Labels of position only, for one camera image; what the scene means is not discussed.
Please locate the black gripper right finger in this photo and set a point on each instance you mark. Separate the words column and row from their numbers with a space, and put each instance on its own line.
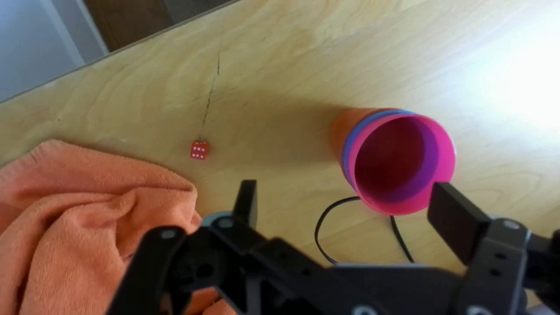
column 461, row 220

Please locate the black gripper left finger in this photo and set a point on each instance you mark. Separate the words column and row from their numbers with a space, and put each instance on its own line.
column 248, row 203

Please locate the blue plastic cup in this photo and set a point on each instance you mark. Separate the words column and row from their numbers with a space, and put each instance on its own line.
column 349, row 152

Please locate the red die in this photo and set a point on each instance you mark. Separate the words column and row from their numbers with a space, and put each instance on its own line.
column 200, row 149

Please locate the orange towel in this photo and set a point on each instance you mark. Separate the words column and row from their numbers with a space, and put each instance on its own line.
column 71, row 220

